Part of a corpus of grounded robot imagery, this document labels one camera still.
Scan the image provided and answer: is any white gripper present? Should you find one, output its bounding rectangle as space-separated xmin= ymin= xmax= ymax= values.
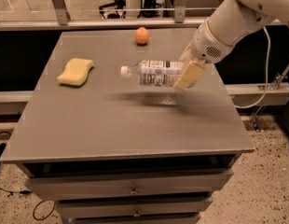
xmin=173 ymin=21 xmax=232 ymax=90

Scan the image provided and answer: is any clear blue-labelled plastic bottle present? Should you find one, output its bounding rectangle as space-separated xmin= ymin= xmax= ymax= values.
xmin=120 ymin=60 xmax=185 ymax=87

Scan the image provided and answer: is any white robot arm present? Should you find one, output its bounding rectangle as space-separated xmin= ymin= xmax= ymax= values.
xmin=174 ymin=0 xmax=289 ymax=90

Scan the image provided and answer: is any yellow sponge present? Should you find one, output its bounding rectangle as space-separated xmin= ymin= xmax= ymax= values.
xmin=57 ymin=58 xmax=94 ymax=87

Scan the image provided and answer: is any orange fruit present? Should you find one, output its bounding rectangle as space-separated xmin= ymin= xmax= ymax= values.
xmin=135 ymin=27 xmax=149 ymax=45

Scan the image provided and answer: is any top grey drawer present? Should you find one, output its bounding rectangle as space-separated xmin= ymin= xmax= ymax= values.
xmin=25 ymin=168 xmax=233 ymax=201

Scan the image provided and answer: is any grey drawer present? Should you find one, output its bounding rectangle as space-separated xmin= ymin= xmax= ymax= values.
xmin=25 ymin=168 xmax=233 ymax=201
xmin=56 ymin=197 xmax=213 ymax=218

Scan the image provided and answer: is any grey drawer cabinet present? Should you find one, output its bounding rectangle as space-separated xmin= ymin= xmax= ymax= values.
xmin=1 ymin=28 xmax=253 ymax=224

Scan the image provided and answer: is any grey metal railing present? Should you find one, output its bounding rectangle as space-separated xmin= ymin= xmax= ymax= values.
xmin=0 ymin=0 xmax=216 ymax=31

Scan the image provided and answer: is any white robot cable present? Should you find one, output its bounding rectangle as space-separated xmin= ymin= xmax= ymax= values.
xmin=232 ymin=26 xmax=272 ymax=110

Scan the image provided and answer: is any black floor cable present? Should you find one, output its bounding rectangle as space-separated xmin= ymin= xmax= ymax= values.
xmin=0 ymin=131 xmax=56 ymax=221

